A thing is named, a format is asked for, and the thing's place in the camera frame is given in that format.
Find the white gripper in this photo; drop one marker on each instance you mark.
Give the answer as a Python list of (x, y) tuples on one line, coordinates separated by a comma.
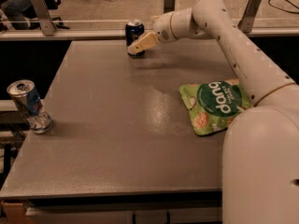
[(162, 27)]

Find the blue pepsi can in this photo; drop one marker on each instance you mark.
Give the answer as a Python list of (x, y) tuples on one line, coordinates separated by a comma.
[(133, 30)]

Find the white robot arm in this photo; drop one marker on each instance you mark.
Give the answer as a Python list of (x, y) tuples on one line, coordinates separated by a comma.
[(260, 157)]

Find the silver blue energy drink can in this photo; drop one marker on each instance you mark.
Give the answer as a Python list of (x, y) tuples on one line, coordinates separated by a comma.
[(28, 102)]

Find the green dang chips bag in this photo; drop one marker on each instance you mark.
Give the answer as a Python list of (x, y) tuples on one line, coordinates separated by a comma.
[(213, 106)]

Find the seated person in jeans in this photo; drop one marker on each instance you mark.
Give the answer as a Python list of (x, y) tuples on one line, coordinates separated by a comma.
[(14, 10)]

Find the cardboard box corner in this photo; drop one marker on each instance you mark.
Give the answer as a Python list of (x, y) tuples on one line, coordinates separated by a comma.
[(16, 213)]

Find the middle metal bracket post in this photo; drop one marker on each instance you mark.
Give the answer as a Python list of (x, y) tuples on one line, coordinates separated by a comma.
[(169, 5)]

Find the metal bracket post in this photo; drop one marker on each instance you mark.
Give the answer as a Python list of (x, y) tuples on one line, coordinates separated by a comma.
[(248, 18), (46, 24), (169, 5)]

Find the right metal bracket post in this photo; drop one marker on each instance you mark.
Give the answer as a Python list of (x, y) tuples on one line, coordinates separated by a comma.
[(248, 18)]

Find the left metal bracket post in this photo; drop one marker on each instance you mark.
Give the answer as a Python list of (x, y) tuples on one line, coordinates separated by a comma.
[(46, 24)]

